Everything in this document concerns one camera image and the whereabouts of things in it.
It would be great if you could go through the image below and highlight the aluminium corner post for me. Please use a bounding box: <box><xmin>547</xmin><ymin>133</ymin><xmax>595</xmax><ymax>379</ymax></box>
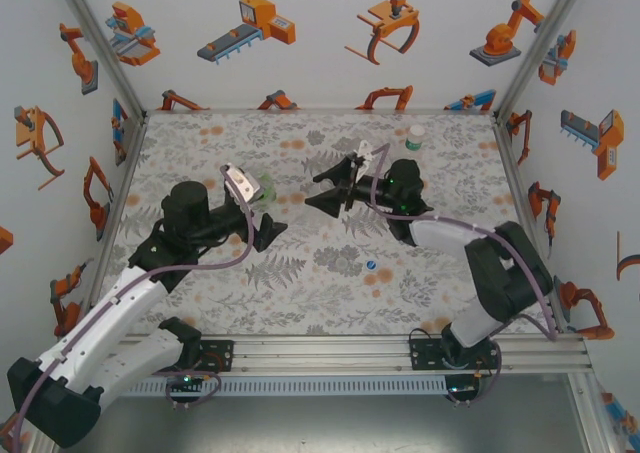
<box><xmin>492</xmin><ymin>0</ymin><xmax>596</xmax><ymax>123</ymax></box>
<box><xmin>49</xmin><ymin>0</ymin><xmax>150</xmax><ymax>124</ymax></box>

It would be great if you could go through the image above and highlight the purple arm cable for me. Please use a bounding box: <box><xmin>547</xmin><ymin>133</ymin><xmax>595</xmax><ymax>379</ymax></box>
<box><xmin>368</xmin><ymin>144</ymin><xmax>559</xmax><ymax>408</ymax></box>
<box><xmin>4</xmin><ymin>172</ymin><xmax>257</xmax><ymax>449</ymax></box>

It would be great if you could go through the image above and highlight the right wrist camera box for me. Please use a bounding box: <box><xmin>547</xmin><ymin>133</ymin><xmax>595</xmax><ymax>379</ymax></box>
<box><xmin>349</xmin><ymin>140</ymin><xmax>377</xmax><ymax>174</ymax></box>

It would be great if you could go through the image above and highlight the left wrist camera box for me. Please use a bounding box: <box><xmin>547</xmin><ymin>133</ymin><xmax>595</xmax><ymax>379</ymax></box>
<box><xmin>221</xmin><ymin>162</ymin><xmax>264</xmax><ymax>207</ymax></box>

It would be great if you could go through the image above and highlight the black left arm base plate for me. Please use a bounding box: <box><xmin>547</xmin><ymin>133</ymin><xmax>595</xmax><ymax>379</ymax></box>
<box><xmin>197</xmin><ymin>339</ymin><xmax>235</xmax><ymax>373</ymax></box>

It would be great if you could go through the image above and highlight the slotted grey cable duct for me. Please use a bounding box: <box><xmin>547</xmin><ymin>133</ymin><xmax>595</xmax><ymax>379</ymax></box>
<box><xmin>119</xmin><ymin>376</ymin><xmax>447</xmax><ymax>397</ymax></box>

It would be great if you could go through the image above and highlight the grey metal panel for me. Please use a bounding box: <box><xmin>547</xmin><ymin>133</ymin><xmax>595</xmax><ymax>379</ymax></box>
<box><xmin>52</xmin><ymin>395</ymin><xmax>589</xmax><ymax>453</ymax></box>

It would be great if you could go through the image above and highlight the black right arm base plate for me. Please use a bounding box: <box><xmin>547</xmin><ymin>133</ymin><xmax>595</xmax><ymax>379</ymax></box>
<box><xmin>408</xmin><ymin>337</ymin><xmax>501</xmax><ymax>372</ymax></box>

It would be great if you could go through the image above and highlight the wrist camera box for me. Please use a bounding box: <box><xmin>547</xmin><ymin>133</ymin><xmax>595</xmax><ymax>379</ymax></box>
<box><xmin>349</xmin><ymin>140</ymin><xmax>377</xmax><ymax>174</ymax></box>
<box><xmin>221</xmin><ymin>162</ymin><xmax>264</xmax><ymax>207</ymax></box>

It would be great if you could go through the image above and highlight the floral patterned table mat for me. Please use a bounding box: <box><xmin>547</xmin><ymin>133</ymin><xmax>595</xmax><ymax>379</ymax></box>
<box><xmin>99</xmin><ymin>111</ymin><xmax>556</xmax><ymax>337</ymax></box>

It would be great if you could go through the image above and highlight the wide aluminium base rail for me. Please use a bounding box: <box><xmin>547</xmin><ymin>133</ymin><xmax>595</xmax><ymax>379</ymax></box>
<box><xmin>47</xmin><ymin>333</ymin><xmax>594</xmax><ymax>378</ymax></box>

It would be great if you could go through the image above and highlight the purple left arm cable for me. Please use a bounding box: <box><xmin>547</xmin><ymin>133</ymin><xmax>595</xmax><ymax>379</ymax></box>
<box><xmin>4</xmin><ymin>172</ymin><xmax>257</xmax><ymax>449</ymax></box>

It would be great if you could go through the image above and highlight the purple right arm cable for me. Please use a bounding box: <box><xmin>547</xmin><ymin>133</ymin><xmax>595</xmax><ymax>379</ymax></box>
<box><xmin>368</xmin><ymin>144</ymin><xmax>559</xmax><ymax>408</ymax></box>

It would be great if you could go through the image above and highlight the aluminium table edge rail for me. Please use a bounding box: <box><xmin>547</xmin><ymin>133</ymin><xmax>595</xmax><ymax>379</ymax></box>
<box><xmin>82</xmin><ymin>112</ymin><xmax>150</xmax><ymax>337</ymax></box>
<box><xmin>492</xmin><ymin>111</ymin><xmax>571</xmax><ymax>334</ymax></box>
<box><xmin>144</xmin><ymin>106</ymin><xmax>497</xmax><ymax>117</ymax></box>

